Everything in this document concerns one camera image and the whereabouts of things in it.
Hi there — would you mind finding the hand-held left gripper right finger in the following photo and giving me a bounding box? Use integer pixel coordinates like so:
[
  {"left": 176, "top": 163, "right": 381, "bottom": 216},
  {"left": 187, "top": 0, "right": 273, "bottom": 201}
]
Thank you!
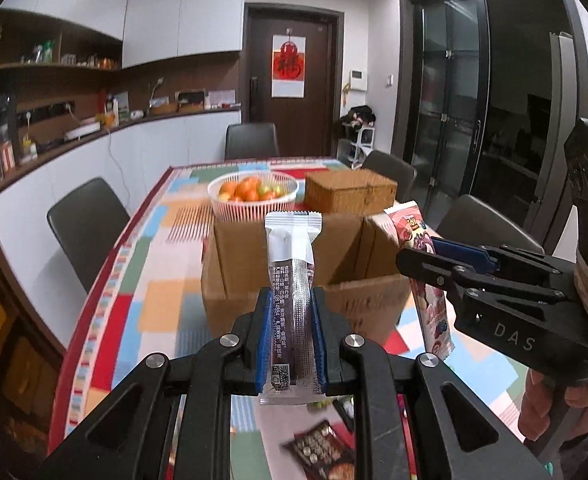
[{"left": 310, "top": 287, "right": 551, "bottom": 480}]

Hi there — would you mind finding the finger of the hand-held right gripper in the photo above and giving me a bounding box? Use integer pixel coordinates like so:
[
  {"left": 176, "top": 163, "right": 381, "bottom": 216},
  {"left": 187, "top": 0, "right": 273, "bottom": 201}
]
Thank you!
[
  {"left": 395, "top": 247, "right": 480, "bottom": 306},
  {"left": 433, "top": 238, "right": 577, "bottom": 281}
]

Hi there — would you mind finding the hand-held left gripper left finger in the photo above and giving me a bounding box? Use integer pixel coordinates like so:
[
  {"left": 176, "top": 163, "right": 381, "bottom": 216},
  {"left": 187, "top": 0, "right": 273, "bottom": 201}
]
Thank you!
[{"left": 34, "top": 287, "right": 275, "bottom": 480}]

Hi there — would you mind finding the pink cartoon snack packet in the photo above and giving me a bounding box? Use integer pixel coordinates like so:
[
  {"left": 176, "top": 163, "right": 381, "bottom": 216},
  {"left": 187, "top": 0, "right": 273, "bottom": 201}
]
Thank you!
[{"left": 384, "top": 201, "right": 456, "bottom": 362}]

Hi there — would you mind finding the silver and dark snack bar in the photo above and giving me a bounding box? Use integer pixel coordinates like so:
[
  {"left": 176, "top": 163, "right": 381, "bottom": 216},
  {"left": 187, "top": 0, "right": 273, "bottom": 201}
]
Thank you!
[{"left": 260, "top": 211, "right": 323, "bottom": 407}]

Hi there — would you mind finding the cardboard box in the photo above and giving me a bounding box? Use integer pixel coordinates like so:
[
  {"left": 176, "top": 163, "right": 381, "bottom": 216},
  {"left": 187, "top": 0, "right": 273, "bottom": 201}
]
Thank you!
[{"left": 201, "top": 212, "right": 412, "bottom": 347}]

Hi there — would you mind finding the person's right hand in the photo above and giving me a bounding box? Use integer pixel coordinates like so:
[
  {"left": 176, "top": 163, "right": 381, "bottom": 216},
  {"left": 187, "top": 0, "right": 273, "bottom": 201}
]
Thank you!
[{"left": 518, "top": 369, "right": 588, "bottom": 443}]

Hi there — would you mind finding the dark grey dining chair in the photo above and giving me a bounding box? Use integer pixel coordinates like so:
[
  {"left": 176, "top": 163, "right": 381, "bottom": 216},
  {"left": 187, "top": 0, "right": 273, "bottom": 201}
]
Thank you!
[
  {"left": 436, "top": 194, "right": 545, "bottom": 256},
  {"left": 361, "top": 150, "right": 417, "bottom": 203},
  {"left": 224, "top": 122, "right": 280, "bottom": 161},
  {"left": 46, "top": 177, "right": 131, "bottom": 293}
]

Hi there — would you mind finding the dark red snack packet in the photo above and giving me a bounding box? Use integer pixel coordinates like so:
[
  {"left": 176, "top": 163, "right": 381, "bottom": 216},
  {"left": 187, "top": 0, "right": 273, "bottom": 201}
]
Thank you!
[{"left": 280, "top": 420, "right": 357, "bottom": 480}]

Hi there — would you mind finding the woven wicker box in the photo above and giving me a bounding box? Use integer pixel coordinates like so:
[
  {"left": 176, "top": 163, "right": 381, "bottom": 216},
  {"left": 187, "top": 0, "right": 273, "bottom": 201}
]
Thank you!
[{"left": 304, "top": 170, "right": 399, "bottom": 216}]

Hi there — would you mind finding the white storage rack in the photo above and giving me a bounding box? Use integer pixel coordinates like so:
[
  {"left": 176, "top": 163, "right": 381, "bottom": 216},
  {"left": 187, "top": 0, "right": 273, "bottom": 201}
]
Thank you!
[{"left": 349, "top": 125, "right": 377, "bottom": 168}]

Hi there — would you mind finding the white plastic fruit basket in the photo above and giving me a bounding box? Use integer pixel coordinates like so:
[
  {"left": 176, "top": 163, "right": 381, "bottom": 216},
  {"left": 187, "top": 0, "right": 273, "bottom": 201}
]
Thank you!
[{"left": 207, "top": 171, "right": 300, "bottom": 223}]

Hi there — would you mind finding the black glass sliding door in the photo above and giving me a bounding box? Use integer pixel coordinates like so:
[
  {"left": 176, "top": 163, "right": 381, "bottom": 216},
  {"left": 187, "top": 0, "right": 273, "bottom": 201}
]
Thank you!
[{"left": 414, "top": 0, "right": 490, "bottom": 201}]

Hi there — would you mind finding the pile of oranges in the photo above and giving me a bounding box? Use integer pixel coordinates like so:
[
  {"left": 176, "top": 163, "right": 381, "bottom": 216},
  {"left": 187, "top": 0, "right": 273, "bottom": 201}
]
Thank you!
[{"left": 218, "top": 176, "right": 285, "bottom": 203}]

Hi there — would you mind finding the black bag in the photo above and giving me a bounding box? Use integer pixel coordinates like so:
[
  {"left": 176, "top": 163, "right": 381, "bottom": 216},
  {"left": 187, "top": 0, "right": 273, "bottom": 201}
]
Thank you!
[{"left": 341, "top": 106, "right": 376, "bottom": 127}]

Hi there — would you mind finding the dark brown wooden door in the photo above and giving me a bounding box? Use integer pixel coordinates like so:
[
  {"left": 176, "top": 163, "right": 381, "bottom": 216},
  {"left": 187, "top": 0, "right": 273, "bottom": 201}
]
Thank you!
[{"left": 244, "top": 4, "right": 342, "bottom": 157}]

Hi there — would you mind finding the red and white door poster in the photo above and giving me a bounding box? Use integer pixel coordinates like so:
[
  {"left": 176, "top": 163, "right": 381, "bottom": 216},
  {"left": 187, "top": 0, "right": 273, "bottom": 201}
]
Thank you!
[{"left": 272, "top": 35, "right": 307, "bottom": 98}]

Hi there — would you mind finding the white flat appliance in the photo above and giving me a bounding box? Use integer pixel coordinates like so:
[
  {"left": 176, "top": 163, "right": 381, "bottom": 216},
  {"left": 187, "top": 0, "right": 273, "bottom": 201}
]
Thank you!
[{"left": 64, "top": 124, "right": 100, "bottom": 142}]

